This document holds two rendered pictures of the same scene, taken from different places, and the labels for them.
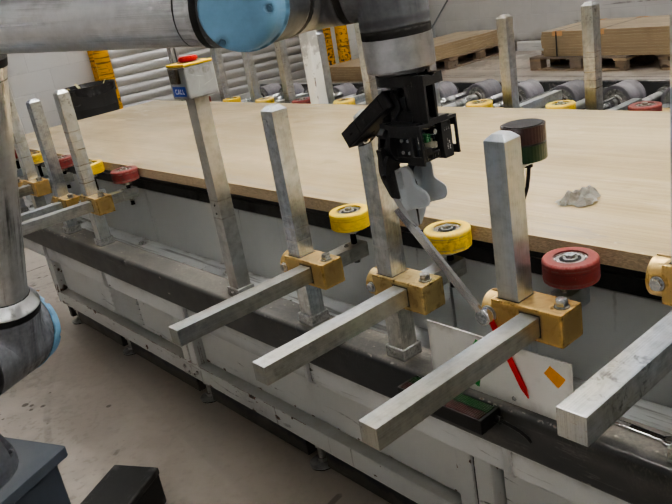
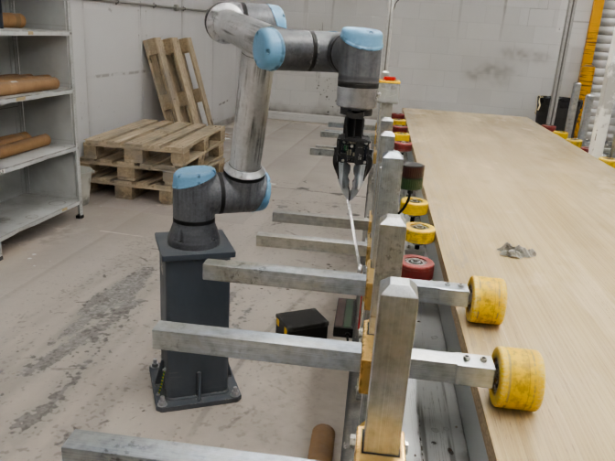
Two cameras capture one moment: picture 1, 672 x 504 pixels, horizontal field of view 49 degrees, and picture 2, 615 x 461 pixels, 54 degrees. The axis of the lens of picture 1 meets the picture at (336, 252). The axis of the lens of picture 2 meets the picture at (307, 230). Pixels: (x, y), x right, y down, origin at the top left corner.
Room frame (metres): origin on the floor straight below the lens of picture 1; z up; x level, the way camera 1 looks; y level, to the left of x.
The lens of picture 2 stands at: (-0.09, -0.99, 1.37)
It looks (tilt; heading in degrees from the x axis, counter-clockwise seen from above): 18 degrees down; 43
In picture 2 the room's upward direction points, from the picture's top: 4 degrees clockwise
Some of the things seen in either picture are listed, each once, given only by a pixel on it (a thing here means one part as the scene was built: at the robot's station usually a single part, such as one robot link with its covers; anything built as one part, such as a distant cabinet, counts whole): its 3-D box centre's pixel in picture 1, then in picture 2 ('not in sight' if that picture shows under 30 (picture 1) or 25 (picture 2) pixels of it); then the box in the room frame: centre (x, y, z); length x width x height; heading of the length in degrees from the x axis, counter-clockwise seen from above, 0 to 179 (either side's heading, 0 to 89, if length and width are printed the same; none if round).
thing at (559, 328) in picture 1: (531, 313); not in sight; (0.93, -0.26, 0.85); 0.13 x 0.06 x 0.05; 38
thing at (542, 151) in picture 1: (524, 150); (408, 181); (0.97, -0.28, 1.07); 0.06 x 0.06 x 0.02
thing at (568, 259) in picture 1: (572, 290); (413, 283); (0.96, -0.33, 0.85); 0.08 x 0.08 x 0.11
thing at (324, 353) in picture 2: not in sight; (332, 352); (0.48, -0.52, 0.95); 0.50 x 0.04 x 0.04; 128
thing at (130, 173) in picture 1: (128, 186); (402, 154); (2.16, 0.57, 0.85); 0.08 x 0.08 x 0.11
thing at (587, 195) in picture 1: (581, 193); (516, 249); (1.21, -0.44, 0.91); 0.09 x 0.07 x 0.02; 121
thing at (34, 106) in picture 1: (55, 174); not in sight; (2.33, 0.83, 0.90); 0.03 x 0.03 x 0.48; 38
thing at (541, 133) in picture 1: (523, 132); (409, 169); (0.97, -0.28, 1.10); 0.06 x 0.06 x 0.02
